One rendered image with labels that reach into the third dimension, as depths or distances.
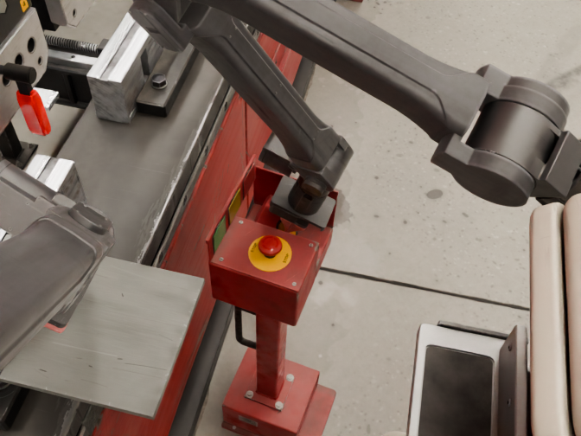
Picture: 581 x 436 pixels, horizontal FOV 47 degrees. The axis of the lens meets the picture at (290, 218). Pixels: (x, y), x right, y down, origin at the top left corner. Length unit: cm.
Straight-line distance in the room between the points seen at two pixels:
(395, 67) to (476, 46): 225
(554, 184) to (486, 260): 151
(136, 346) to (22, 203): 24
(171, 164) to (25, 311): 77
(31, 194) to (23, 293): 28
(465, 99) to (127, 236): 58
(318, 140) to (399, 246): 122
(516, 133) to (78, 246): 39
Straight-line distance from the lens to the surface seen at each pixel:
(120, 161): 114
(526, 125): 66
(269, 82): 83
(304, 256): 111
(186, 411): 178
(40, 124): 81
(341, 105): 250
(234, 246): 112
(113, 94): 115
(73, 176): 103
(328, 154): 95
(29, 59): 84
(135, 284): 84
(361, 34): 64
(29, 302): 38
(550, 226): 53
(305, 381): 173
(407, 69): 64
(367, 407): 185
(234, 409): 170
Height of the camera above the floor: 170
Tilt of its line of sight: 53 degrees down
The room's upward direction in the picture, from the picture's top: 3 degrees clockwise
